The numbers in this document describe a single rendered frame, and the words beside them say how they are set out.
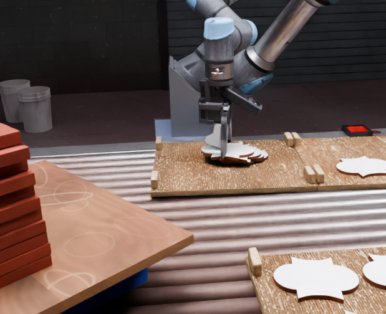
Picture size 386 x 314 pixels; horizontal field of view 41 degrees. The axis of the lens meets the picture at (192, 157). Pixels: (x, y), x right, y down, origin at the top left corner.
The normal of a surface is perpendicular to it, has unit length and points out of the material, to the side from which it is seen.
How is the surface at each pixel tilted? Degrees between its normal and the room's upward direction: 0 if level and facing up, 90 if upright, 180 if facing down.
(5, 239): 90
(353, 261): 0
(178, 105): 90
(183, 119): 90
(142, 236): 0
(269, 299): 0
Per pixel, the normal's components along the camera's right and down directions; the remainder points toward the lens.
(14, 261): 0.70, 0.24
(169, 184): -0.03, -0.93
